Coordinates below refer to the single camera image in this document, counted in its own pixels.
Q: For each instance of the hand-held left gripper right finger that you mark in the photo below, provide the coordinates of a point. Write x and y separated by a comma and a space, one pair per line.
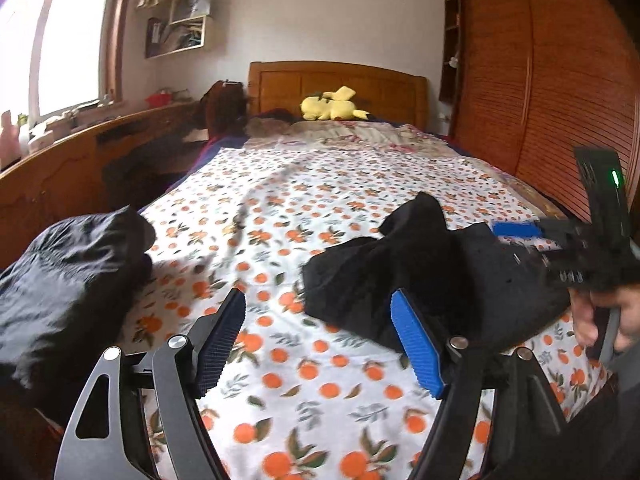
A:
417, 345

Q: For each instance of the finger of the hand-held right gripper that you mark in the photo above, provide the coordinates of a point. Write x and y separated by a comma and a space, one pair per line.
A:
540, 260
517, 229

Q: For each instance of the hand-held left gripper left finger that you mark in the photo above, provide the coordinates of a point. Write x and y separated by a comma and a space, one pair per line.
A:
220, 345

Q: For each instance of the black coat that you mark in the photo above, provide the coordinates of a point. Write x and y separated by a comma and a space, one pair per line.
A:
425, 270

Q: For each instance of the person's right hand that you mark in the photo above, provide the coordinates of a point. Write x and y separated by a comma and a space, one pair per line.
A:
582, 320

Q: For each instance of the wooden slatted wardrobe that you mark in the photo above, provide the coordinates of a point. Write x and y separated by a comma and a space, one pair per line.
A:
540, 85

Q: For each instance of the folded dark garment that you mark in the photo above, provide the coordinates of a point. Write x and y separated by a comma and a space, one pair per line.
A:
65, 280

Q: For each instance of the bed with orange-print sheet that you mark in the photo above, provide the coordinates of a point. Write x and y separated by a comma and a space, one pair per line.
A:
310, 200

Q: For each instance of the pale floral quilt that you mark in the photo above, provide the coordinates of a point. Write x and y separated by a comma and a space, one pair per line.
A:
360, 132

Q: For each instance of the navy blue under sheet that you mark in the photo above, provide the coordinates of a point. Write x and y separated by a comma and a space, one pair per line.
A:
220, 142

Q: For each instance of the yellow plush toy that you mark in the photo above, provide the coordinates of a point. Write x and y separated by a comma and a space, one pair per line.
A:
325, 106

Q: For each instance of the wooden desk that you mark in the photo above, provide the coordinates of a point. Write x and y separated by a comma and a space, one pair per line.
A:
50, 185

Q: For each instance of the dark backpack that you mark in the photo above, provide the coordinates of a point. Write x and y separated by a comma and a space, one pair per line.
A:
225, 107

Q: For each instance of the red basket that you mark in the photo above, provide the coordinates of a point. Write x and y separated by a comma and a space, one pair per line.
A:
159, 98

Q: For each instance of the wooden headboard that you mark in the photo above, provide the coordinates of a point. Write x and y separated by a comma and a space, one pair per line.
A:
280, 85

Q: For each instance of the pink bottle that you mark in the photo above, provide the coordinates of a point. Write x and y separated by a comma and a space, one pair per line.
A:
9, 135

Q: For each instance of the window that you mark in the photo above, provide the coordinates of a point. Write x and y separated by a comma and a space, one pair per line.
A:
70, 35

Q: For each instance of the white wall shelf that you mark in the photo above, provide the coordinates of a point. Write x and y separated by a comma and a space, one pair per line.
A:
187, 15

